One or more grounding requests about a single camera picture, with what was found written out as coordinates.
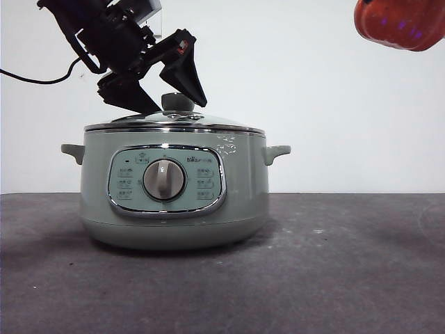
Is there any glass lid with green knob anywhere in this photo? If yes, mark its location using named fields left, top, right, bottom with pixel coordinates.
left=84, top=92, right=267, bottom=135

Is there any orange toy pumpkin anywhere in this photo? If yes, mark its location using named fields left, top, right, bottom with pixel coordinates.
left=353, top=0, right=445, bottom=53

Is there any pale green electric pot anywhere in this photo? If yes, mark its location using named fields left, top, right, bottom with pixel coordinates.
left=60, top=129, right=292, bottom=251

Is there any black cable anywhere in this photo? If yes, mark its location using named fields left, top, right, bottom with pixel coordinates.
left=0, top=57, right=86, bottom=85

